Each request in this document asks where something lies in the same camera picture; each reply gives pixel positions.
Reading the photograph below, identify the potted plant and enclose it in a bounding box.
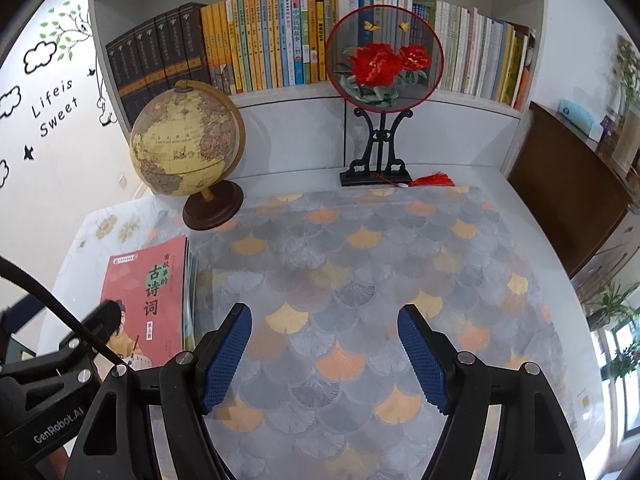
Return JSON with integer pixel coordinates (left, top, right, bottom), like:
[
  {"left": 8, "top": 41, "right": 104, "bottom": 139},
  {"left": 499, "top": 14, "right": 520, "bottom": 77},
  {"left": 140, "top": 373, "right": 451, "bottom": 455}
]
[
  {"left": 612, "top": 35, "right": 640, "bottom": 126},
  {"left": 602, "top": 345, "right": 640, "bottom": 381},
  {"left": 582, "top": 280, "right": 640, "bottom": 331}
]

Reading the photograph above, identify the green tree wall sticker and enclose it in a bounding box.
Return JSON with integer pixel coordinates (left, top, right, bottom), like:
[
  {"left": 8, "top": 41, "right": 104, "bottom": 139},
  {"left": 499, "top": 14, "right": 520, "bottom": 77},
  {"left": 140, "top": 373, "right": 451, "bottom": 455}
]
[{"left": 37, "top": 2, "right": 115, "bottom": 128}]

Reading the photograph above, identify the red flower fan ornament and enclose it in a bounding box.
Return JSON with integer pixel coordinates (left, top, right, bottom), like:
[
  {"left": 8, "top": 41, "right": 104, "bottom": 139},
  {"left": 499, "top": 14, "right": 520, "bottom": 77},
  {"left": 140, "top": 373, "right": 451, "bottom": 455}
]
[{"left": 325, "top": 4, "right": 457, "bottom": 190}]

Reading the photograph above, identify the red cover book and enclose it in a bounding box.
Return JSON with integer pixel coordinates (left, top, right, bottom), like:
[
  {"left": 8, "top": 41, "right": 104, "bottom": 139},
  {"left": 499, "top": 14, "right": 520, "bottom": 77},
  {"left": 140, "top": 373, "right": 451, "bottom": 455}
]
[{"left": 100, "top": 235, "right": 190, "bottom": 370}]

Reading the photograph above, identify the dark hardcover volume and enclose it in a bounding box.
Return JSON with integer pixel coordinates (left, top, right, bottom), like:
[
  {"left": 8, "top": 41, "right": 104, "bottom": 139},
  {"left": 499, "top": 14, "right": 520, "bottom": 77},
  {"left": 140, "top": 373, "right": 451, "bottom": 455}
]
[
  {"left": 167, "top": 7, "right": 196, "bottom": 83},
  {"left": 131, "top": 22, "right": 161, "bottom": 111},
  {"left": 106, "top": 32, "right": 146, "bottom": 128},
  {"left": 179, "top": 2, "right": 213, "bottom": 86},
  {"left": 152, "top": 14, "right": 178, "bottom": 83}
]

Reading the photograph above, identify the row of yellow spine books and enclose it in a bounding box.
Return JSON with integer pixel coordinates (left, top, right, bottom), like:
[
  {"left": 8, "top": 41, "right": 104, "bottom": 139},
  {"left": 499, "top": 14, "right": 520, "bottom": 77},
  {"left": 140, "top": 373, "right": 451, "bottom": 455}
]
[{"left": 200, "top": 0, "right": 340, "bottom": 96}]

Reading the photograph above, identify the brown wooden cabinet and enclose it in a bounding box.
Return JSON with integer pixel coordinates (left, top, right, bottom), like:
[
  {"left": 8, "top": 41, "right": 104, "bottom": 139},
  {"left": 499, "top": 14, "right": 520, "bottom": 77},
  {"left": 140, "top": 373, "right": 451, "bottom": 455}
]
[{"left": 506, "top": 100, "right": 640, "bottom": 286}]

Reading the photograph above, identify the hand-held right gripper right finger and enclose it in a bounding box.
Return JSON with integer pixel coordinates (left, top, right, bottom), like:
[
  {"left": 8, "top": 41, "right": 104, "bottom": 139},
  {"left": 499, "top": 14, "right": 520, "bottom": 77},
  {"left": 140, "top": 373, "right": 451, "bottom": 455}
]
[{"left": 397, "top": 304, "right": 586, "bottom": 480}]

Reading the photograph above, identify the antique style globe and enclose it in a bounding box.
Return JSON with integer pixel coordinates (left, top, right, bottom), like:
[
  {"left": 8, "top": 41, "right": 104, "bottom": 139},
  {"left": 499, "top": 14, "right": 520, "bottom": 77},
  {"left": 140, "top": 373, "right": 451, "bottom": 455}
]
[{"left": 129, "top": 80, "right": 247, "bottom": 231}]

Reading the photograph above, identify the row of pale spine books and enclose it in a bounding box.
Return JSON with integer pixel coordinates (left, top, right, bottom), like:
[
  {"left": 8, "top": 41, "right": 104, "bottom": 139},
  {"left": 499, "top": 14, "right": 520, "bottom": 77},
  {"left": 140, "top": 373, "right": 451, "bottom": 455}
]
[{"left": 349, "top": 0, "right": 538, "bottom": 111}]

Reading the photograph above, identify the light blue box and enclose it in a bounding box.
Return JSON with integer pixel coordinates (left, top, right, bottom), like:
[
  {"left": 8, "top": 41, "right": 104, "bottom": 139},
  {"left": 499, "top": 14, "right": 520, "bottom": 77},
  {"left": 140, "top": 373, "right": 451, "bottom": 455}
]
[{"left": 559, "top": 99, "right": 603, "bottom": 136}]

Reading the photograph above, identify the black cable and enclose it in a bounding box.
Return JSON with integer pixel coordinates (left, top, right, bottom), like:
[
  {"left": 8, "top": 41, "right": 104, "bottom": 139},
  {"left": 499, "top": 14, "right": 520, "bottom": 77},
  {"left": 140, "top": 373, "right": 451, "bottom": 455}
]
[{"left": 0, "top": 255, "right": 132, "bottom": 371}]

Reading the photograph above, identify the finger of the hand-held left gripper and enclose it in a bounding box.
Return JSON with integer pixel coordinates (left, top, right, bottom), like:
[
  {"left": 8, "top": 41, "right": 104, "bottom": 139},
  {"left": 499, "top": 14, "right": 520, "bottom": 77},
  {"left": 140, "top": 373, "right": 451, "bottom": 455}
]
[{"left": 0, "top": 300, "right": 124, "bottom": 396}]

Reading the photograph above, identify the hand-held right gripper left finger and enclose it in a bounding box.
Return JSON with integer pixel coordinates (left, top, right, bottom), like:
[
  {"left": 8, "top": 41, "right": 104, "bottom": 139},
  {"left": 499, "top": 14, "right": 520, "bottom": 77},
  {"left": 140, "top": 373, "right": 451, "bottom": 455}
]
[{"left": 65, "top": 304, "right": 253, "bottom": 480}]

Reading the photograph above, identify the black lettering wall sticker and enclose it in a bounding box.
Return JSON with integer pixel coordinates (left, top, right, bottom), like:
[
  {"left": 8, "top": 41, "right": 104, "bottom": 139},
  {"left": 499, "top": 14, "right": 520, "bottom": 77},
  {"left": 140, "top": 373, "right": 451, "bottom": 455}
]
[{"left": 30, "top": 77, "right": 81, "bottom": 138}]

